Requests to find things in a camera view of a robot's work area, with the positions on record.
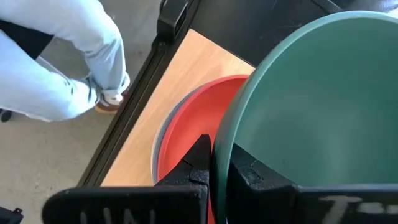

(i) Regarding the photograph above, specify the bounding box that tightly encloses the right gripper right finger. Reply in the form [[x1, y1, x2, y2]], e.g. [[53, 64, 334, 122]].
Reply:
[[226, 142, 398, 224]]

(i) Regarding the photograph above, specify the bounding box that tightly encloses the black table mat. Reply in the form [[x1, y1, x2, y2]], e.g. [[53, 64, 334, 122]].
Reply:
[[189, 0, 343, 68]]

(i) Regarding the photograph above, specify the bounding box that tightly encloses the blue bowl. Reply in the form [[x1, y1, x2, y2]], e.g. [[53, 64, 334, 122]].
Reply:
[[151, 82, 206, 186]]

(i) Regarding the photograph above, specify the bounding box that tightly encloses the red bowl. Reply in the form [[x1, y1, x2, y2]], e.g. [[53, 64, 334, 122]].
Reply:
[[157, 74, 249, 224]]

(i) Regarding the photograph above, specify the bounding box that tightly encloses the black chair wheel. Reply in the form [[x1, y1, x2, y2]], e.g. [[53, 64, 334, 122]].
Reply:
[[0, 108, 14, 123]]

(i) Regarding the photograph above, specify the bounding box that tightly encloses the person's shoe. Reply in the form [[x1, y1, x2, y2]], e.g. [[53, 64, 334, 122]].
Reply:
[[94, 88, 131, 113]]

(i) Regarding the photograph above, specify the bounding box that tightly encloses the person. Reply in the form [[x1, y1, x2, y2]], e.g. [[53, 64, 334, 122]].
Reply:
[[0, 0, 131, 123]]

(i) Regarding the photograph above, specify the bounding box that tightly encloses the black table frame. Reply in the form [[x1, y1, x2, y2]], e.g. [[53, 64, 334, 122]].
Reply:
[[76, 0, 201, 187]]

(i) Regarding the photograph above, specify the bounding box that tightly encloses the dark green bowl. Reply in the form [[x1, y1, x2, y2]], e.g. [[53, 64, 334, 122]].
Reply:
[[213, 11, 398, 224]]

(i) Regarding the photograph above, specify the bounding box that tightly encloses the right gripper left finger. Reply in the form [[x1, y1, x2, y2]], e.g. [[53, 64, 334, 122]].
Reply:
[[42, 134, 213, 224]]

